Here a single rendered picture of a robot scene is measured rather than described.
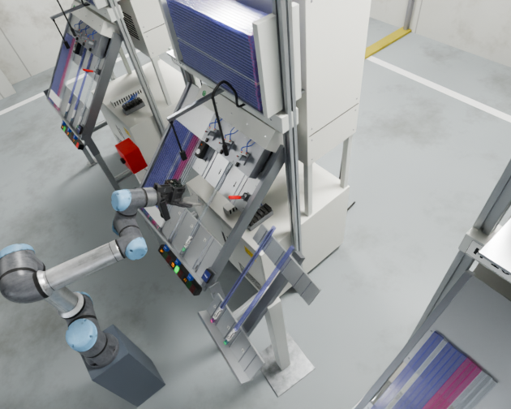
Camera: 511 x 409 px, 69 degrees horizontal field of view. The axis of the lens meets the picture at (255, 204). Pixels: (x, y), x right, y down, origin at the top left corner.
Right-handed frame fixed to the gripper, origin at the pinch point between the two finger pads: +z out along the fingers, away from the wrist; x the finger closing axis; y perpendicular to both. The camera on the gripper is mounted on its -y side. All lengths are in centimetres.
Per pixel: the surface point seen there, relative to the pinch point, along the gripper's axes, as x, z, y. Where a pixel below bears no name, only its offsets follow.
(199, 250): -7.6, 5.1, -25.3
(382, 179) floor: 0, 178, -6
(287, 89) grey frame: -25, 4, 57
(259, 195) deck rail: -21.0, 14.9, 12.0
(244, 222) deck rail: -21.0, 12.3, -1.6
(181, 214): 12.7, 6.5, -19.5
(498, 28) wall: 30, 328, 128
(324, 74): -21, 26, 63
